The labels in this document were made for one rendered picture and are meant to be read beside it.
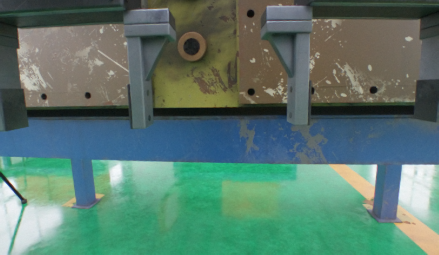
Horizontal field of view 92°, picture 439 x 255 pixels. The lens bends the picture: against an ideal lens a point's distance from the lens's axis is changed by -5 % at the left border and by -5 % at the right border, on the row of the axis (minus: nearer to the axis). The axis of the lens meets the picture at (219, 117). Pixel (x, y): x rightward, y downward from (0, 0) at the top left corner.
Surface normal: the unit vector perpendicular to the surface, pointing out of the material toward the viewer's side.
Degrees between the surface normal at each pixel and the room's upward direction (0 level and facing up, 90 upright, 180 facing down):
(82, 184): 90
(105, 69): 90
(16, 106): 90
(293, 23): 90
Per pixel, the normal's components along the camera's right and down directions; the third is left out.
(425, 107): -1.00, 0.02
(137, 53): 0.00, 0.13
